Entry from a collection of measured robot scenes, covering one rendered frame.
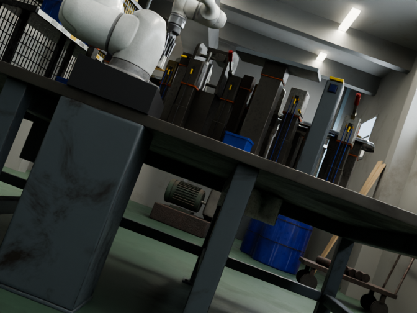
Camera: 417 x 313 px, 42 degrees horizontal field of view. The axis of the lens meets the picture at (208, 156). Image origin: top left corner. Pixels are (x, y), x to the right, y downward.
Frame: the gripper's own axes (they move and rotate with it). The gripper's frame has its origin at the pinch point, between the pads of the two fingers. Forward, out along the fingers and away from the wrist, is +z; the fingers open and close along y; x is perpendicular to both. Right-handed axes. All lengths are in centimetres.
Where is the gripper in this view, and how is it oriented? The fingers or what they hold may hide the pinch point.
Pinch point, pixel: (161, 61)
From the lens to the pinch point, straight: 290.4
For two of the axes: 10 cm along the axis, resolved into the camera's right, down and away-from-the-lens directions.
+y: 2.7, 1.8, 9.5
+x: -9.0, -3.1, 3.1
